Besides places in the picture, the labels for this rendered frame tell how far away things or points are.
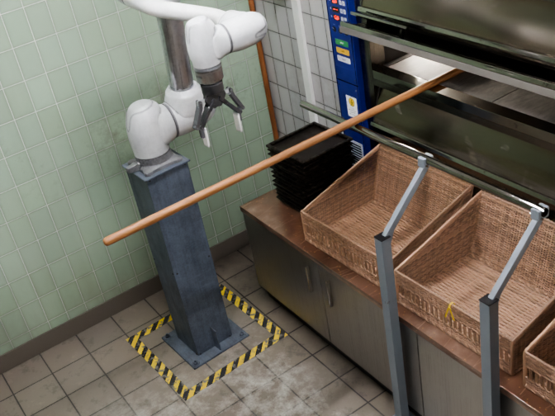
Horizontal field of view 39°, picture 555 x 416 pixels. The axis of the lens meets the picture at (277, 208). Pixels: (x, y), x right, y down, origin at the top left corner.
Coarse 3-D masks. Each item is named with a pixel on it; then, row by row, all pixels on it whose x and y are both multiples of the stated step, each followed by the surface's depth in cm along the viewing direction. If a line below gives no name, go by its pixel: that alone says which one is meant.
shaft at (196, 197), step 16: (432, 80) 305; (400, 96) 298; (368, 112) 291; (336, 128) 285; (304, 144) 279; (272, 160) 273; (240, 176) 268; (208, 192) 263; (176, 208) 258; (144, 224) 253; (112, 240) 248
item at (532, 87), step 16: (352, 32) 306; (416, 32) 302; (400, 48) 285; (448, 48) 280; (464, 48) 280; (448, 64) 267; (464, 64) 261; (496, 64) 260; (512, 64) 260; (528, 64) 260; (496, 80) 251; (512, 80) 246
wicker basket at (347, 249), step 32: (384, 160) 342; (416, 160) 325; (352, 192) 343; (384, 192) 346; (416, 192) 329; (448, 192) 314; (320, 224) 319; (352, 224) 340; (384, 224) 336; (416, 224) 332; (352, 256) 310
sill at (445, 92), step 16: (384, 80) 326; (400, 80) 317; (416, 80) 314; (432, 96) 305; (448, 96) 297; (464, 96) 295; (480, 112) 286; (496, 112) 280; (512, 112) 278; (512, 128) 275; (528, 128) 269; (544, 128) 265
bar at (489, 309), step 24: (336, 120) 299; (384, 144) 279; (456, 168) 253; (408, 192) 265; (504, 192) 237; (384, 240) 265; (528, 240) 229; (384, 264) 269; (384, 288) 276; (504, 288) 231; (384, 312) 284; (480, 312) 234
